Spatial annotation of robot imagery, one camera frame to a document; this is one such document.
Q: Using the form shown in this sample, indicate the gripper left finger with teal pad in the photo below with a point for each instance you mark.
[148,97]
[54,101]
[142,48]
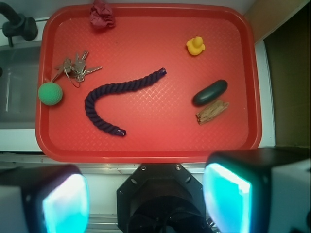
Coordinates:
[47,199]

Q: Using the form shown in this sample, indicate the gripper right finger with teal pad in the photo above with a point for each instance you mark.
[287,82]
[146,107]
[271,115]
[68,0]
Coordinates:
[266,190]

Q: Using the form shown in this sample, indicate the brown wood bark piece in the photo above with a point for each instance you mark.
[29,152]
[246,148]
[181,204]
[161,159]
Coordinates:
[211,111]

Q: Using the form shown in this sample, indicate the green golf ball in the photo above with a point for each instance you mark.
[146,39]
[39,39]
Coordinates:
[50,93]

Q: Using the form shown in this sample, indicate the dark green oval stone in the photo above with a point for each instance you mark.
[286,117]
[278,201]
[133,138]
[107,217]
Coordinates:
[210,93]

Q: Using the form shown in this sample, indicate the silver key bunch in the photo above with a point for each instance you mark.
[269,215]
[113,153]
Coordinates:
[75,70]

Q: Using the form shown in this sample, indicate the stainless steel sink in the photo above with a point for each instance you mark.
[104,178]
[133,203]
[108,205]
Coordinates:
[19,67]

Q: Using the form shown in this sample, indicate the red plastic tray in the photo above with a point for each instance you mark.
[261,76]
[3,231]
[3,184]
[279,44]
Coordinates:
[138,108]

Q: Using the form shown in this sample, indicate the yellow rubber duck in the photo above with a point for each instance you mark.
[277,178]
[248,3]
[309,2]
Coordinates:
[195,46]

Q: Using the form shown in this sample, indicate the black faucet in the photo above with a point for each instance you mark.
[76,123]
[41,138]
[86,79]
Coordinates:
[17,24]

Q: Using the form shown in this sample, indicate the crumpled red paper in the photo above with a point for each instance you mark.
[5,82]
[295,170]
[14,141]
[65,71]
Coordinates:
[101,15]

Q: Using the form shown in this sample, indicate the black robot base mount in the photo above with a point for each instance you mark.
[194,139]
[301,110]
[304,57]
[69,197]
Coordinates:
[161,198]

